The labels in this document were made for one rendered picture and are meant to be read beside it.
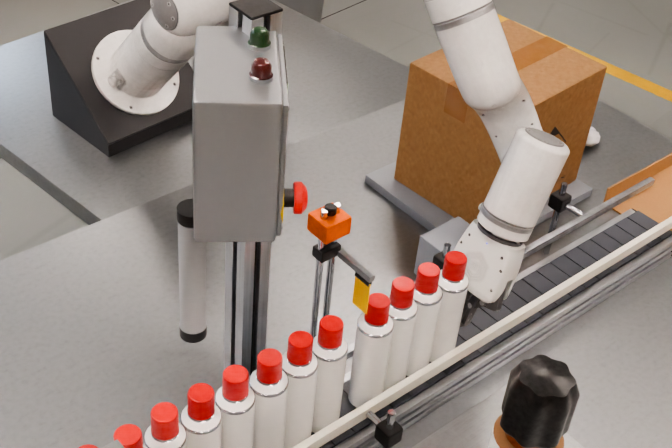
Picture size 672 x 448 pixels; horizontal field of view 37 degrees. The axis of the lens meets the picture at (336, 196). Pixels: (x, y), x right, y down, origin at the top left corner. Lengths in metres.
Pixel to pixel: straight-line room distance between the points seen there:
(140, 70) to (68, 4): 2.53
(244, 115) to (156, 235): 0.86
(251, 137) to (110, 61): 1.08
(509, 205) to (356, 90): 0.92
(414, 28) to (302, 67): 2.09
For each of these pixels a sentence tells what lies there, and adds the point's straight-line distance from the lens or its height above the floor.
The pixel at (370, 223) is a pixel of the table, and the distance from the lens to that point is 1.92.
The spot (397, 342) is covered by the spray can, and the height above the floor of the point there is 0.99.
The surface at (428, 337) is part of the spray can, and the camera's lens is 1.51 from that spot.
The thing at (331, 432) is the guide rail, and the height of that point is 0.91.
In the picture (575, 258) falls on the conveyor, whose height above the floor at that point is 0.88.
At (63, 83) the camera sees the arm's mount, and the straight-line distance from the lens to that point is 2.12.
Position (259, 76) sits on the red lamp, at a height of 1.48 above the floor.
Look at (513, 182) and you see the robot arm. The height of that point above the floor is 1.19.
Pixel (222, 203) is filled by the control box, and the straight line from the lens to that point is 1.11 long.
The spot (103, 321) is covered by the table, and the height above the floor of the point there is 0.83.
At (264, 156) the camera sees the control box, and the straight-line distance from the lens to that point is 1.07.
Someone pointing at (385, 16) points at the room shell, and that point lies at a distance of 4.52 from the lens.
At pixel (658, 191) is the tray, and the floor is 0.83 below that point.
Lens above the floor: 2.02
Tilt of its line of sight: 37 degrees down
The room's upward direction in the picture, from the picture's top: 6 degrees clockwise
